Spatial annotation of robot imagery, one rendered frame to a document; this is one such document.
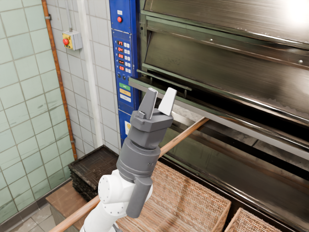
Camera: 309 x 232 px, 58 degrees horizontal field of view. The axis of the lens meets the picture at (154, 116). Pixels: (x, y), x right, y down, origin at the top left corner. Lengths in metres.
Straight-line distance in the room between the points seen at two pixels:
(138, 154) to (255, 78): 0.72
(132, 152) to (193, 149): 0.97
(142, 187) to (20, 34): 1.62
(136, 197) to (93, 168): 1.18
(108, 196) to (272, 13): 0.82
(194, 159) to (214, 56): 0.59
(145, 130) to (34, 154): 1.93
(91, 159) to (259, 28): 1.27
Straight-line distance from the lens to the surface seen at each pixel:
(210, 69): 1.28
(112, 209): 0.76
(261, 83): 1.19
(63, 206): 1.95
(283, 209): 1.47
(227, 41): 1.21
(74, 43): 1.87
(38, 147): 2.44
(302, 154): 1.09
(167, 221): 1.79
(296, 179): 1.36
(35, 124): 2.33
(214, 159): 1.52
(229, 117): 1.14
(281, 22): 1.10
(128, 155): 0.63
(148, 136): 0.59
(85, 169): 1.82
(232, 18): 1.16
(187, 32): 1.30
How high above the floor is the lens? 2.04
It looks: 33 degrees down
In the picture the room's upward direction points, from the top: straight up
